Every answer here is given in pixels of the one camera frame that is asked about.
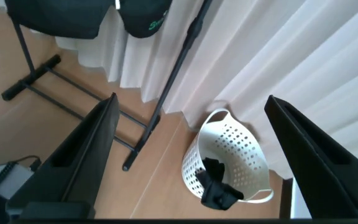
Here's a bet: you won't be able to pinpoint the black shorts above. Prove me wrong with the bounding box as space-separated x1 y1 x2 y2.
4 0 173 40

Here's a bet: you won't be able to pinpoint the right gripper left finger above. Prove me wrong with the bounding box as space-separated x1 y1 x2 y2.
6 92 121 219

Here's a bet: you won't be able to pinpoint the black cable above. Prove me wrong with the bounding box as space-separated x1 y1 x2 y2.
11 155 42 172

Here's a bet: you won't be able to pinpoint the black clothes rack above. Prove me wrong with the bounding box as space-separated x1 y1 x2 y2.
1 0 214 172

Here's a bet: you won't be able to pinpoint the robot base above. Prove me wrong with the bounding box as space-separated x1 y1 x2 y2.
0 161 35 220

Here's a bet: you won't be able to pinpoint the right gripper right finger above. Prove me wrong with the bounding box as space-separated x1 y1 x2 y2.
264 95 358 219

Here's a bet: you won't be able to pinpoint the white laundry basket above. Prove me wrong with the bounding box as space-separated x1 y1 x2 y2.
181 108 275 205

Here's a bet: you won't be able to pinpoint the black garment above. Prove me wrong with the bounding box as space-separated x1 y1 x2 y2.
195 157 244 211

